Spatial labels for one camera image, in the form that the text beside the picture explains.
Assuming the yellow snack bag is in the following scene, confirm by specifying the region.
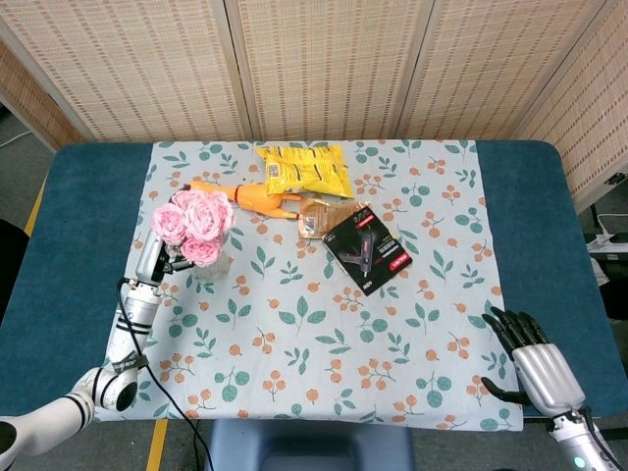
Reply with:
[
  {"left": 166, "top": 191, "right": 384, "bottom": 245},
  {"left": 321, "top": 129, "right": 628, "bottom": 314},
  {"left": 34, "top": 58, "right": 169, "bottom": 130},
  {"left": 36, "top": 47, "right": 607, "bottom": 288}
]
[{"left": 256, "top": 143, "right": 355, "bottom": 200}]

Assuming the yellow rubber chicken toy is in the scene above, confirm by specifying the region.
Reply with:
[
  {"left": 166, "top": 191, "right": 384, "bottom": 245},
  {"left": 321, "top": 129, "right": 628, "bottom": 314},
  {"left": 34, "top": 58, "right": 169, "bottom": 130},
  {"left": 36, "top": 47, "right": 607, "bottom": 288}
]
[{"left": 182, "top": 180, "right": 303, "bottom": 223}]

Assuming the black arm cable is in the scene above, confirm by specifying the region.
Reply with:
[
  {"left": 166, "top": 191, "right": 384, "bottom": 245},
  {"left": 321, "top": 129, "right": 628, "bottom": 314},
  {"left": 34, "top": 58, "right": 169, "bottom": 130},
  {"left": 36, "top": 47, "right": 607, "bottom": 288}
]
[{"left": 116, "top": 277, "right": 215, "bottom": 471}]

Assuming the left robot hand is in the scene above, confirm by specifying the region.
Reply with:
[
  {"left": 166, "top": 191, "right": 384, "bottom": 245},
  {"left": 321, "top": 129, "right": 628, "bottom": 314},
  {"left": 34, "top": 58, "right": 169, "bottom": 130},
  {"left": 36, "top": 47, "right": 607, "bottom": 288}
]
[{"left": 133, "top": 229, "right": 196, "bottom": 287}]

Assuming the bamboo folding screen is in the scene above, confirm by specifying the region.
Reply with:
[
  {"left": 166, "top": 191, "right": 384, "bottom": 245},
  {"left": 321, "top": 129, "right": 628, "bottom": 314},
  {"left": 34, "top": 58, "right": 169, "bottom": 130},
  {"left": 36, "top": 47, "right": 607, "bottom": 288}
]
[{"left": 0, "top": 0, "right": 628, "bottom": 215}]

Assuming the brown snack packet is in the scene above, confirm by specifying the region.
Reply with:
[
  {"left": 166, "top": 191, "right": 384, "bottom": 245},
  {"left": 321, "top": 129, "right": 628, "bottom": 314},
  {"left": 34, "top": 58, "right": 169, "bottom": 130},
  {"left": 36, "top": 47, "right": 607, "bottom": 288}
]
[{"left": 297, "top": 196, "right": 373, "bottom": 240}]

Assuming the pink flower bouquet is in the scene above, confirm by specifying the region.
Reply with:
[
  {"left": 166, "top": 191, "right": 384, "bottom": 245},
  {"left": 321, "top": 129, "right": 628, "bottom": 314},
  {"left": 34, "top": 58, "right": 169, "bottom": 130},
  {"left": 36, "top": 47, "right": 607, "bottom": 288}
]
[{"left": 150, "top": 188, "right": 236, "bottom": 269}]

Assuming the floral patterned tablecloth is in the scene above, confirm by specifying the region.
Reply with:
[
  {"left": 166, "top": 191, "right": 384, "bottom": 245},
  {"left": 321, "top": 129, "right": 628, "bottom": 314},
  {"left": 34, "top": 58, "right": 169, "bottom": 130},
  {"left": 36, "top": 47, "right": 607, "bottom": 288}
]
[{"left": 90, "top": 139, "right": 524, "bottom": 433}]

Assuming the white power strip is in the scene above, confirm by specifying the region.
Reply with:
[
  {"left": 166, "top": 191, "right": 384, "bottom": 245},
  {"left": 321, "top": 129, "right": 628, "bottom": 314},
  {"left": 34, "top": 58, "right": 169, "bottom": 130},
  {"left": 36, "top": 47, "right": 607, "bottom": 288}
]
[{"left": 587, "top": 234, "right": 628, "bottom": 254}]

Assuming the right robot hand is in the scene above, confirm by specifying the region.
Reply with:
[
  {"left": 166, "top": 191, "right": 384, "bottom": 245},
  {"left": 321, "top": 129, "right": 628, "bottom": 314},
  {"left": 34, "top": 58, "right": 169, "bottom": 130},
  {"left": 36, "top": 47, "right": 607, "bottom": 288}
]
[{"left": 480, "top": 307, "right": 587, "bottom": 420}]

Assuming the transparent glass vase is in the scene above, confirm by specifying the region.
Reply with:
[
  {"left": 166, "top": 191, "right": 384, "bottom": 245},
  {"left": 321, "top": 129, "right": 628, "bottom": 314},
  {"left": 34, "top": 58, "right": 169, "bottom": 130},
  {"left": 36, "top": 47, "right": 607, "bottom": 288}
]
[{"left": 193, "top": 233, "right": 233, "bottom": 284}]

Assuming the black glue gun box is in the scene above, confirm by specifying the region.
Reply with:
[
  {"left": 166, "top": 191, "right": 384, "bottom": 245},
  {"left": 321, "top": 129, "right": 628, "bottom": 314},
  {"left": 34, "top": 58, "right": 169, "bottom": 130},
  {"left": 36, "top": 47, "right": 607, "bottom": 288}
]
[{"left": 322, "top": 206, "right": 413, "bottom": 298}]

